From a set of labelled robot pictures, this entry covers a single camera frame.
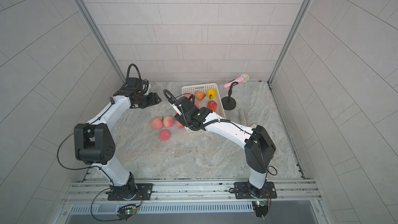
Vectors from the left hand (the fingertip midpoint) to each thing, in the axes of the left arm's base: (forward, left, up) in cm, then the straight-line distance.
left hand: (159, 98), depth 91 cm
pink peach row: (-12, 0, -7) cm, 14 cm away
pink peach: (-12, -12, -10) cm, 20 cm away
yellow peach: (+11, -32, -8) cm, 35 cm away
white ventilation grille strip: (-51, -30, -13) cm, 61 cm away
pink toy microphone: (+9, -50, +9) cm, 52 cm away
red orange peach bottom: (0, -32, -7) cm, 33 cm away
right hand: (-11, -15, +2) cm, 19 cm away
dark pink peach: (-19, -5, -8) cm, 22 cm away
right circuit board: (-51, -53, -15) cm, 75 cm away
